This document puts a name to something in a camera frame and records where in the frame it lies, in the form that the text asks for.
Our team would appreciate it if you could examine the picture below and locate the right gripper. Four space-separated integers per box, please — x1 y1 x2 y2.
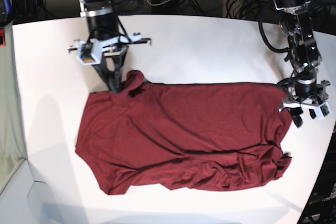
67 33 152 93

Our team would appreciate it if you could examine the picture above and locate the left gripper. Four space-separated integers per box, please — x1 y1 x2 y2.
278 80 330 127

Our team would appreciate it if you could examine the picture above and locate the dark red t-shirt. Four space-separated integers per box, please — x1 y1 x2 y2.
75 70 292 195

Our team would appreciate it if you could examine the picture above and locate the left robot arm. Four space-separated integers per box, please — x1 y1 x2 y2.
258 0 332 127

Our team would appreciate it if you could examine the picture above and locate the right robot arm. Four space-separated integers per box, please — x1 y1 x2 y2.
68 0 152 93

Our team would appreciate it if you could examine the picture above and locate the red box at left edge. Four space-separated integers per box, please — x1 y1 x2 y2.
0 28 5 48

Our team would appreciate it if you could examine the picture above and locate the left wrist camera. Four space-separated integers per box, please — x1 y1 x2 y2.
315 102 332 120

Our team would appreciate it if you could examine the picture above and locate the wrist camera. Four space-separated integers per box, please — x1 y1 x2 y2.
76 39 102 66
315 102 332 120

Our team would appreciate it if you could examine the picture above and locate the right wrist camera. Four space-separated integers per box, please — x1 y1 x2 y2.
76 39 102 66

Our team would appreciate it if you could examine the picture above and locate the blue handled tool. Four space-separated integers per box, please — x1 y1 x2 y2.
3 0 12 16

